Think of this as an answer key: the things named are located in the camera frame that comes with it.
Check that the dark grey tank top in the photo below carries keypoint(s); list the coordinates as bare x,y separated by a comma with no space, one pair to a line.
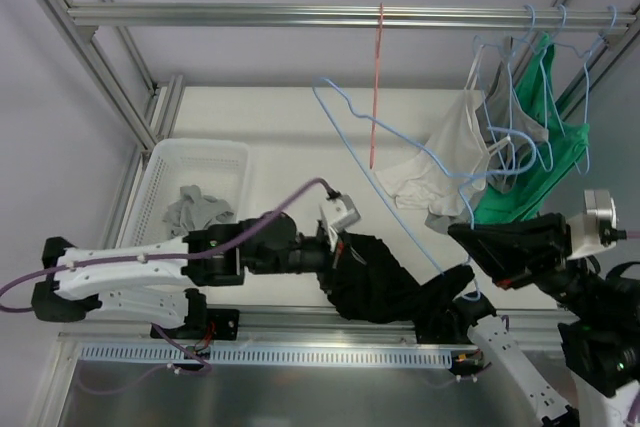
503,138

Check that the black tank top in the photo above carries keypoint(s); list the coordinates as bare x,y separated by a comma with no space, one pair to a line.
369,284

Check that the aluminium frame posts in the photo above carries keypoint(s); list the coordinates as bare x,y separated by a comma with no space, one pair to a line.
149,125

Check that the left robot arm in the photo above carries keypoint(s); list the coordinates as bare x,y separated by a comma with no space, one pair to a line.
163,283

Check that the white slotted cable duct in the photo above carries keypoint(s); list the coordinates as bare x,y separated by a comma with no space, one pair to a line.
275,355

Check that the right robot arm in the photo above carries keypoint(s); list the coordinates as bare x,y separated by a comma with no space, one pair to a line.
601,347

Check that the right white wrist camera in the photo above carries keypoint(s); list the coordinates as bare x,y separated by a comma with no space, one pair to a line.
595,230

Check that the green tank top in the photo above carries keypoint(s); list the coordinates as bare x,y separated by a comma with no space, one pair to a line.
520,196

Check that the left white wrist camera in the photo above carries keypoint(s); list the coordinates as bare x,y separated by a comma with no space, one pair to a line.
338,213

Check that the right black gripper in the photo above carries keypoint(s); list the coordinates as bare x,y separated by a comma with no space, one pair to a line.
558,245

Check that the pink hanger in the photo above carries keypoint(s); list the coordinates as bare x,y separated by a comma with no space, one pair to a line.
375,101

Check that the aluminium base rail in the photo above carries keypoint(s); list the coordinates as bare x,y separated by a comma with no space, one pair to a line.
533,329

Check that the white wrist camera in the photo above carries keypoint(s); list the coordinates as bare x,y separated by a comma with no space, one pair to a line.
595,230
338,213

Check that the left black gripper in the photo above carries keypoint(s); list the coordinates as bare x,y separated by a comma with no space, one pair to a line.
323,261

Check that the aluminium hanging rail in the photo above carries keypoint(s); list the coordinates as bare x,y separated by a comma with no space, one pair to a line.
121,14

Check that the white tank top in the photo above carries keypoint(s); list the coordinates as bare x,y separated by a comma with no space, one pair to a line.
439,178

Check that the white plastic basket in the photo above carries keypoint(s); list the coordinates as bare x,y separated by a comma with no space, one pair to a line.
220,168

